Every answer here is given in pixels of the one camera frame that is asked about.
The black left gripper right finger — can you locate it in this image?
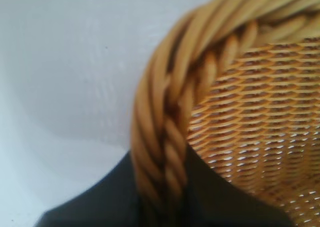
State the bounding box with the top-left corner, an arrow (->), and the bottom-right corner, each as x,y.
184,145 -> 294,227

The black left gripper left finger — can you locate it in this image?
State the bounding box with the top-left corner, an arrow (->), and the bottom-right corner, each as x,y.
37,152 -> 141,227

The woven wicker basket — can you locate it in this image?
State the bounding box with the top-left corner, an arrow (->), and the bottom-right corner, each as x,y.
131,0 -> 320,227

